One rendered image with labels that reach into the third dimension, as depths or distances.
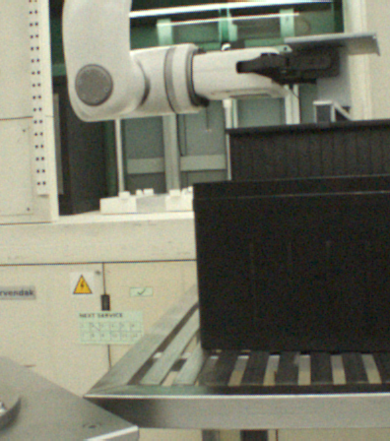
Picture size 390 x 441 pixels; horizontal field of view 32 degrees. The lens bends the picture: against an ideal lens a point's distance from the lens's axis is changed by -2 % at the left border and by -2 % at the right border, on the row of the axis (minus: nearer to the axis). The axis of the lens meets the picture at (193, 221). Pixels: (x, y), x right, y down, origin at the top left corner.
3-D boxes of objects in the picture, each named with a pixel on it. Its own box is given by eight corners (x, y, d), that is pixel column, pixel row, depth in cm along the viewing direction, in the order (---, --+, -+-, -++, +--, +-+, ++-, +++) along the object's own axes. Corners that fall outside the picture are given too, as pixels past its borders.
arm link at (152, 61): (159, 43, 78) (183, 47, 87) (57, 56, 82) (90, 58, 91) (165, 115, 80) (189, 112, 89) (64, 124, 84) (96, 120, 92)
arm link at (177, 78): (189, 116, 89) (212, 114, 88) (166, 111, 80) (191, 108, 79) (186, 51, 88) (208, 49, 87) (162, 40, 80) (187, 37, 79)
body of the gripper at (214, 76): (206, 111, 88) (292, 105, 85) (180, 105, 79) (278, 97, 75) (203, 54, 88) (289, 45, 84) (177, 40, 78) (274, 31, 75)
